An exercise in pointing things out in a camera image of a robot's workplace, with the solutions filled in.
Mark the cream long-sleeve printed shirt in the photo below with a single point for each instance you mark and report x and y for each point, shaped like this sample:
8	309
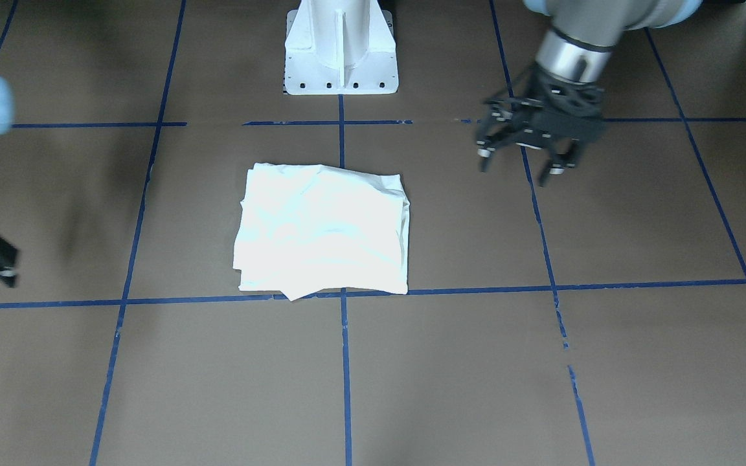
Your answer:
308	228

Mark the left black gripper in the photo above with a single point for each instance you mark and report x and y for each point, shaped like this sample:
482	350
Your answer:
501	120

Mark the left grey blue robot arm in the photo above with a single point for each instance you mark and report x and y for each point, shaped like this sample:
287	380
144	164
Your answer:
583	35

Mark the white pedestal column with base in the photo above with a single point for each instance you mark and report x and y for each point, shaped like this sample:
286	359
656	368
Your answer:
340	47

